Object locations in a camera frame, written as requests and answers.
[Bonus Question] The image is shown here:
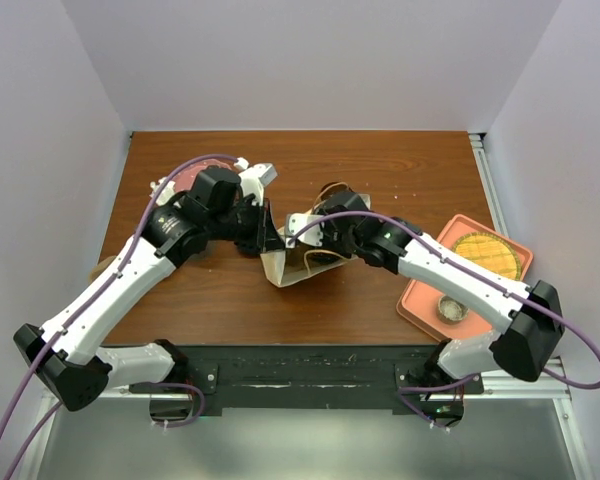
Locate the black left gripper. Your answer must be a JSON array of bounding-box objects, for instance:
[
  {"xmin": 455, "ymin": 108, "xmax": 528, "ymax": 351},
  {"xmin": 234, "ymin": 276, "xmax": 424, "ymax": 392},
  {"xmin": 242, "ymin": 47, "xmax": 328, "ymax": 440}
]
[{"xmin": 208, "ymin": 195, "xmax": 285, "ymax": 253}]

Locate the yellow paper bag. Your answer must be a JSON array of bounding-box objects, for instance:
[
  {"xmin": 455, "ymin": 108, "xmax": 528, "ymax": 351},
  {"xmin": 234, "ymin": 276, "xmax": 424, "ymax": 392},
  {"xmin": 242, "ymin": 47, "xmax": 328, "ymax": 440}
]
[{"xmin": 260, "ymin": 196, "xmax": 355, "ymax": 288}]

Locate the brown pulp cup carrier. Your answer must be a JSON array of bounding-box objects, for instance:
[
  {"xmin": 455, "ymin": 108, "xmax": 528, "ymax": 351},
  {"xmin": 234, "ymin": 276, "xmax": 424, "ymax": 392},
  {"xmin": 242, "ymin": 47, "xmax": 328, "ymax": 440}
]
[{"xmin": 88, "ymin": 255, "xmax": 116, "ymax": 283}]

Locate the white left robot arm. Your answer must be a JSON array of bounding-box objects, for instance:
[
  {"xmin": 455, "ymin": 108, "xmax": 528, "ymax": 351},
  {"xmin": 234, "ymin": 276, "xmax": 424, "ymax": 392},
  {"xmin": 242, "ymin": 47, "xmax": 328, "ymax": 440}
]
[{"xmin": 14, "ymin": 158, "xmax": 284, "ymax": 411}]

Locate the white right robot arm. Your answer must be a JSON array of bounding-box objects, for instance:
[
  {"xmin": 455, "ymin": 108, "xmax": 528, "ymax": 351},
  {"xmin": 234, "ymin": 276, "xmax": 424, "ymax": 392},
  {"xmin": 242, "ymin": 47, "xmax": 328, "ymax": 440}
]
[{"xmin": 294, "ymin": 192, "xmax": 564, "ymax": 393}]

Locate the pink polka dot plate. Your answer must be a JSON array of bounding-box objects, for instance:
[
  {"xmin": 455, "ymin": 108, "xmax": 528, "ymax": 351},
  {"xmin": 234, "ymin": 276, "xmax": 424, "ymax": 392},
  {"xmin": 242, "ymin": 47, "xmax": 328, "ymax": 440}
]
[{"xmin": 173, "ymin": 159, "xmax": 233, "ymax": 193}]

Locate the white wrapped straws bundle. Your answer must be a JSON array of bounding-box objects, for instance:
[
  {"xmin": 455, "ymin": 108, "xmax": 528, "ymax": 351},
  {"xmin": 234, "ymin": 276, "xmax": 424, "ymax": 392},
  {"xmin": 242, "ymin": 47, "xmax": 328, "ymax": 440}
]
[{"xmin": 150, "ymin": 177, "xmax": 175, "ymax": 205}]

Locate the salmon pink tray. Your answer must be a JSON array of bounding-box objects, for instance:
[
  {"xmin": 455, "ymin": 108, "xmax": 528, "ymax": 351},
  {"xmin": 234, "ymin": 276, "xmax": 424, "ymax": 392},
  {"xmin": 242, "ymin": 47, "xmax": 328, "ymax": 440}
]
[{"xmin": 396, "ymin": 213, "xmax": 535, "ymax": 346}]

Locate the small grey sugar bowl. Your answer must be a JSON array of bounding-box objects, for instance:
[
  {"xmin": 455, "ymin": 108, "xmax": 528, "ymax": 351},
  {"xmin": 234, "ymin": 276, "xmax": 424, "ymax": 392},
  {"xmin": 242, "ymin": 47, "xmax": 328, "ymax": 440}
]
[{"xmin": 436, "ymin": 295, "xmax": 469, "ymax": 325}]

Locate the yellow woven coaster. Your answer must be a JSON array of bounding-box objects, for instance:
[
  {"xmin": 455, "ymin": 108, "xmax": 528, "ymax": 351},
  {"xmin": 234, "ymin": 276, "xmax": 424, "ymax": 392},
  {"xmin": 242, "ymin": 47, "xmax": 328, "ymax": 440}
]
[{"xmin": 451, "ymin": 232, "xmax": 522, "ymax": 280}]

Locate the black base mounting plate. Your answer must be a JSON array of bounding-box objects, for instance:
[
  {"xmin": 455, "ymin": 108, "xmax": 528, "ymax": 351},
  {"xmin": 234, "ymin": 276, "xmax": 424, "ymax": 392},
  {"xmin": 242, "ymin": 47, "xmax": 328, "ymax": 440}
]
[{"xmin": 130, "ymin": 345, "xmax": 484, "ymax": 420}]

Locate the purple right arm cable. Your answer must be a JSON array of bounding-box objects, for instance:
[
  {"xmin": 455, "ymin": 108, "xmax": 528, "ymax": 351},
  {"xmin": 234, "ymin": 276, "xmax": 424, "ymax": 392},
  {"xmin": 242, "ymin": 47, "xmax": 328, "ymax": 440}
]
[{"xmin": 284, "ymin": 209, "xmax": 600, "ymax": 431}]

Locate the aluminium frame rail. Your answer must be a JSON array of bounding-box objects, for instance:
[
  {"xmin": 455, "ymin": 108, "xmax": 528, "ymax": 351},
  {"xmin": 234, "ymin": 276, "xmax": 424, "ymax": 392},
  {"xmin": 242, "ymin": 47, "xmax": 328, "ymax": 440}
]
[{"xmin": 42, "ymin": 357, "xmax": 574, "ymax": 401}]

